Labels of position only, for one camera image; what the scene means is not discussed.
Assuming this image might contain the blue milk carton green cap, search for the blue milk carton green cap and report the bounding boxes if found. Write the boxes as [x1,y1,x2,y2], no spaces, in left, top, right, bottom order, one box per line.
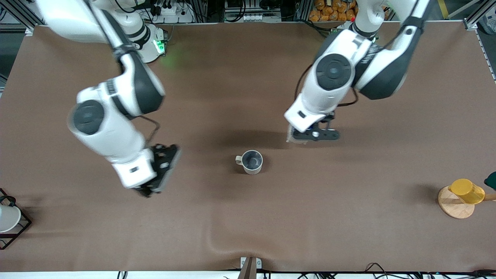
[286,123,310,145]

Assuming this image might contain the beige mug grey inside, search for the beige mug grey inside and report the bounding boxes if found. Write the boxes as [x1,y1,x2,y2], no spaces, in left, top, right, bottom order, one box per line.
[235,150,264,175]

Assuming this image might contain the white cup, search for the white cup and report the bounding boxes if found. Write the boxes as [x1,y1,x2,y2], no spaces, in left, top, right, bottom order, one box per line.
[0,204,21,233]

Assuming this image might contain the yellow plastic cup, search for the yellow plastic cup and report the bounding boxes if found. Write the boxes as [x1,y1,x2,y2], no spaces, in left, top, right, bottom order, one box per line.
[448,179,486,205]

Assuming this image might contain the white empty power strip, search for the white empty power strip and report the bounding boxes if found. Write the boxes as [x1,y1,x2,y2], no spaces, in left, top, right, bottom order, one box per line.
[242,14,282,22]

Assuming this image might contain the pile of orange bread rolls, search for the pile of orange bread rolls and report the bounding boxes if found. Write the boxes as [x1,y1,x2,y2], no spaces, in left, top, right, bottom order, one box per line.
[309,0,359,22]

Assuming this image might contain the brown table cloth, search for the brown table cloth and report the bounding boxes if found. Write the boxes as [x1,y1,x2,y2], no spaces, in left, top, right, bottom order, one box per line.
[0,21,496,273]

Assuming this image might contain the white power strip with plugs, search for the white power strip with plugs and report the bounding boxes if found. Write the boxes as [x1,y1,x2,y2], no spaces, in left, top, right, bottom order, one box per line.
[149,0,194,23]

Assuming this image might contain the round wooden mug stand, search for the round wooden mug stand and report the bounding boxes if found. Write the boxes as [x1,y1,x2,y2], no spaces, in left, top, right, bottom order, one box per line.
[438,185,496,219]

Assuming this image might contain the black wire rack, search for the black wire rack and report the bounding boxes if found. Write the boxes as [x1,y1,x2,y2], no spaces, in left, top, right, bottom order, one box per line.
[0,188,32,250]

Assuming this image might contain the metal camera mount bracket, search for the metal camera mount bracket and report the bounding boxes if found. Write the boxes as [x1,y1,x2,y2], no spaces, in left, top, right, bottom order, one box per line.
[237,257,262,279]

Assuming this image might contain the thin black looped cable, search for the thin black looped cable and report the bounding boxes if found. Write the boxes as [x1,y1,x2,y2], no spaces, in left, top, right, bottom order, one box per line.
[366,262,394,274]

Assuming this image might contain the aluminium frame profile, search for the aluminium frame profile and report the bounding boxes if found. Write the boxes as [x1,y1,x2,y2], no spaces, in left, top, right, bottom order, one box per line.
[0,0,41,36]
[463,0,496,31]

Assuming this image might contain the long black cable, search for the long black cable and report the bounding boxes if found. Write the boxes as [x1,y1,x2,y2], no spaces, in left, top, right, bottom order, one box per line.
[267,269,496,278]

